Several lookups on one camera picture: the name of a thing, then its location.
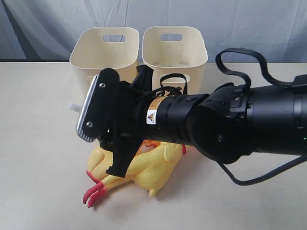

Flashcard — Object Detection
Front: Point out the white backdrop curtain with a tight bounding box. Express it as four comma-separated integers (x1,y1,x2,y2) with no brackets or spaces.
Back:
0,0,307,62

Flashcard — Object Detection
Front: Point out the headless yellow rubber chicken body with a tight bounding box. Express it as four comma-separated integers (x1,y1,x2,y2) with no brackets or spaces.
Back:
86,146,113,184

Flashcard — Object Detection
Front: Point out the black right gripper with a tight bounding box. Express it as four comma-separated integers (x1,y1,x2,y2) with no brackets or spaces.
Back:
99,65,153,177

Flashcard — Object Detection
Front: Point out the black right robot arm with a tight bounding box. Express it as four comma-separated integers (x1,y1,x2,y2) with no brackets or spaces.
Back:
99,69,307,186

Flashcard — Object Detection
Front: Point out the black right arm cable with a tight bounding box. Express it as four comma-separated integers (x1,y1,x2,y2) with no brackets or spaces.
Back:
158,47,307,186

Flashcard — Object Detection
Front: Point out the yellow rubber chicken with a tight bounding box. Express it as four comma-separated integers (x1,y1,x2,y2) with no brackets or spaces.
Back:
83,140,187,207

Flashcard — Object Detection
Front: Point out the cream bin with circle mark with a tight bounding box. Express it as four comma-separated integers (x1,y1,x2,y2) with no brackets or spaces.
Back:
69,27,140,96

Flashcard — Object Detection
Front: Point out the cream bin with cross mark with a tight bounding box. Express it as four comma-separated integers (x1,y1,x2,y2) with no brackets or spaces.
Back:
142,26,208,94

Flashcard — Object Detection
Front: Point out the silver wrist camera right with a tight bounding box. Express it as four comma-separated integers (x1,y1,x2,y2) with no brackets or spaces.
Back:
76,68,120,142

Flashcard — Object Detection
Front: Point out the yellow chicken neck with squeaker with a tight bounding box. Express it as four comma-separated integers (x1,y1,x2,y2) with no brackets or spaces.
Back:
69,103,82,113

